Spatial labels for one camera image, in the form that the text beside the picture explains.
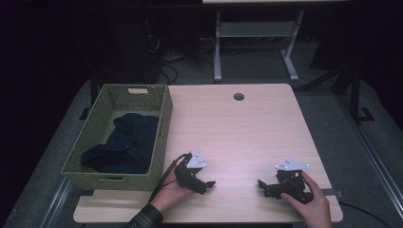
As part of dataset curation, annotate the green woven basket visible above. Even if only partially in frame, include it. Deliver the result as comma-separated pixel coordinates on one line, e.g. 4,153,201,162
60,83,174,192

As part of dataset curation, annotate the white metal table frame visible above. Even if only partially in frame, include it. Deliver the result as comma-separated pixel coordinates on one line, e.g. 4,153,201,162
213,9,306,84

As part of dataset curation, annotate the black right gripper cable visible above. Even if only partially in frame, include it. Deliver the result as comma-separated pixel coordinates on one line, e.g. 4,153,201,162
337,200,395,228

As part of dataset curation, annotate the dark navy cloth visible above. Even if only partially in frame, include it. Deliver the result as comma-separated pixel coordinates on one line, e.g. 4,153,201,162
80,112,161,175

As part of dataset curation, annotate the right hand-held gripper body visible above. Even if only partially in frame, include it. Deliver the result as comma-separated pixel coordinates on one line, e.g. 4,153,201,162
268,158,315,205

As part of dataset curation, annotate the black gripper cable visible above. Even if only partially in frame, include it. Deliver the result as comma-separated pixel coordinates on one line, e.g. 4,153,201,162
147,152,193,204
337,200,395,228

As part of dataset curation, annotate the person's right hand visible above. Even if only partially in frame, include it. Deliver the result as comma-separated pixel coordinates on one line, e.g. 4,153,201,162
279,170,335,228

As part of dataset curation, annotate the black metal stand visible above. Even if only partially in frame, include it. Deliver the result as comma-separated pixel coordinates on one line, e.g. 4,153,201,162
297,61,376,125

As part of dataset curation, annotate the black tape strip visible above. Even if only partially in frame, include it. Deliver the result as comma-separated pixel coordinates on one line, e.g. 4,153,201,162
319,187,345,200

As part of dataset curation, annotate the metal floor rail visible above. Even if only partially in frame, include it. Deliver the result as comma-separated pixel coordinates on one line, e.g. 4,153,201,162
39,176,74,228
335,93,403,220

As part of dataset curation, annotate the tangle of floor cables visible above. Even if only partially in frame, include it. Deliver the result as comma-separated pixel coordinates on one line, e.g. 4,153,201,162
144,32,217,86

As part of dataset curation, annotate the person's left hand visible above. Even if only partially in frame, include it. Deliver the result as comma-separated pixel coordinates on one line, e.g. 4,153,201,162
148,169,194,214

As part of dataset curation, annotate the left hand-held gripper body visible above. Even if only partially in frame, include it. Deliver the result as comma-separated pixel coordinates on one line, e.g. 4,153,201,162
173,150,208,195

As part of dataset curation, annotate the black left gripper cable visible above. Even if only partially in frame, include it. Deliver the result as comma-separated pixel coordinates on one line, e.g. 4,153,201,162
147,152,193,204

